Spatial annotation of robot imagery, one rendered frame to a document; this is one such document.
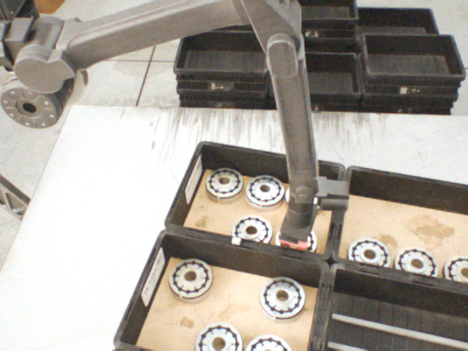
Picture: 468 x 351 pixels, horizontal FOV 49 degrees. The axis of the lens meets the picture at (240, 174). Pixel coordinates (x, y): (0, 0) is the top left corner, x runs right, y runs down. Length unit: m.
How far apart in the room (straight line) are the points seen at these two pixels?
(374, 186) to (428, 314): 0.35
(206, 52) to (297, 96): 1.65
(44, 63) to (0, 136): 2.23
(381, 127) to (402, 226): 0.52
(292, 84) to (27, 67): 0.41
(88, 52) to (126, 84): 2.32
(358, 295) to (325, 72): 1.49
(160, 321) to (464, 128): 1.19
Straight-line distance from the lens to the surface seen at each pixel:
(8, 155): 2.95
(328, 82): 2.49
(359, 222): 1.38
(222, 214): 1.37
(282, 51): 0.76
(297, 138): 0.94
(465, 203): 1.44
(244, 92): 2.25
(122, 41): 0.82
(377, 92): 2.29
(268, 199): 1.36
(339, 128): 1.79
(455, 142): 1.84
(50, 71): 0.87
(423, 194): 1.41
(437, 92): 2.35
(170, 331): 1.22
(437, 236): 1.40
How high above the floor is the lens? 1.93
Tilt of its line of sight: 49 degrees down
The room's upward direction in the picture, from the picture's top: 2 degrees counter-clockwise
